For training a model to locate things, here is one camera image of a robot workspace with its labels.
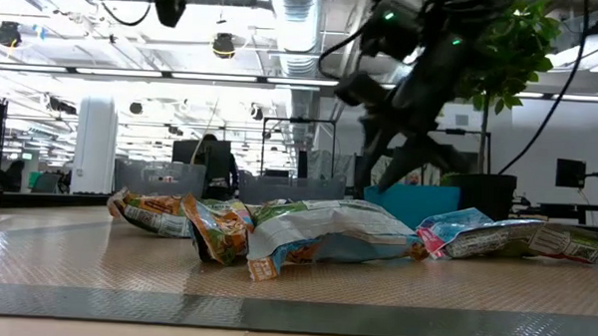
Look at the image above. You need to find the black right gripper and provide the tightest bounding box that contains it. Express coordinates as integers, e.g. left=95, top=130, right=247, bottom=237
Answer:
left=353, top=40, right=476, bottom=204

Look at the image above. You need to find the blue and pink granola bar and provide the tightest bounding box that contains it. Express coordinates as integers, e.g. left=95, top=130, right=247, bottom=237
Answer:
left=415, top=205, right=548, bottom=263

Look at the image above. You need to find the blue Chewy granola bar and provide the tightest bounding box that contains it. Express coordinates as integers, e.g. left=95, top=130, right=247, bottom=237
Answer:
left=244, top=195, right=432, bottom=288

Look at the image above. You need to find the green Chewy granola bar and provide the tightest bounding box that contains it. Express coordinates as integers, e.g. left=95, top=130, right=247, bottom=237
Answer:
left=106, top=185, right=195, bottom=239
left=179, top=192, right=257, bottom=267

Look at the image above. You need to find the green and silver granola bar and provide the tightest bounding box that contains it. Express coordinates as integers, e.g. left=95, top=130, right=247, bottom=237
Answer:
left=524, top=221, right=598, bottom=266

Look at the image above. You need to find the white patterned cloth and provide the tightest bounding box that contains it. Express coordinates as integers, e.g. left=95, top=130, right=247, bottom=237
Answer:
left=370, top=160, right=443, bottom=189

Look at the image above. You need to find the blue plastic bin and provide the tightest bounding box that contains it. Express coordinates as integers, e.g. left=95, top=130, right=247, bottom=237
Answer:
left=362, top=182, right=461, bottom=232

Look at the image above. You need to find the clear grey plastic bin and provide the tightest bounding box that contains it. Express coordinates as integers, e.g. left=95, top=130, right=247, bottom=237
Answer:
left=113, top=159, right=207, bottom=199
left=237, top=170, right=348, bottom=208

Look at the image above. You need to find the green leafy indoor tree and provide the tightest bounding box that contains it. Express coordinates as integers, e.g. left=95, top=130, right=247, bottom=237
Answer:
left=441, top=0, right=564, bottom=178

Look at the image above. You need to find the black desk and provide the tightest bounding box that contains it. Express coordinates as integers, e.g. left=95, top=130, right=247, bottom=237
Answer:
left=508, top=199, right=598, bottom=225

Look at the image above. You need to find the small black monitor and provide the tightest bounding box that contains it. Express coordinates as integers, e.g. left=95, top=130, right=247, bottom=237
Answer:
left=556, top=158, right=588, bottom=189

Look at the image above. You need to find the person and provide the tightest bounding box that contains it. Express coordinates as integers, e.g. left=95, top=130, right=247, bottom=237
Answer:
left=197, top=133, right=242, bottom=199

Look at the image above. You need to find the black ceiling spotlight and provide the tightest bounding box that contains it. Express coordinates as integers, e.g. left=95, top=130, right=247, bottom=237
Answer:
left=211, top=31, right=238, bottom=61
left=0, top=20, right=24, bottom=49

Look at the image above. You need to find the black computer monitor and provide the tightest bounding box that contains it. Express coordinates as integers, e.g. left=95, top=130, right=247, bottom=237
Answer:
left=170, top=139, right=233, bottom=186

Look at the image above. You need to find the long ceiling light strip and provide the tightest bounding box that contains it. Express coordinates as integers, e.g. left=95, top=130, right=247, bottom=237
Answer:
left=0, top=62, right=341, bottom=89

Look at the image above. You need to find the tan mat with grey border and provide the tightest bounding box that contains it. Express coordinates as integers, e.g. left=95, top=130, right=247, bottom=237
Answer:
left=0, top=207, right=598, bottom=336

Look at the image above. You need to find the white column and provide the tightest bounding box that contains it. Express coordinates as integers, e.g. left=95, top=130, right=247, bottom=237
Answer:
left=70, top=95, right=120, bottom=196

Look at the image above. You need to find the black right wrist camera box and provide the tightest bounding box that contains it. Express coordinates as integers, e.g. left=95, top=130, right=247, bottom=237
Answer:
left=333, top=69, right=392, bottom=110

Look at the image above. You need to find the black metal frame stand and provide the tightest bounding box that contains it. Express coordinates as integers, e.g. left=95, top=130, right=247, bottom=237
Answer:
left=260, top=115, right=339, bottom=180
left=431, top=126, right=492, bottom=175

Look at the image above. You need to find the silver ceiling air duct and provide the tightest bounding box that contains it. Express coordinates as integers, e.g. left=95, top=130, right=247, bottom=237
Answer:
left=264, top=0, right=331, bottom=150

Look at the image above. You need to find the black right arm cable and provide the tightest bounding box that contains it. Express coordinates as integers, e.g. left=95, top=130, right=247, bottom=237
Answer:
left=497, top=0, right=591, bottom=178

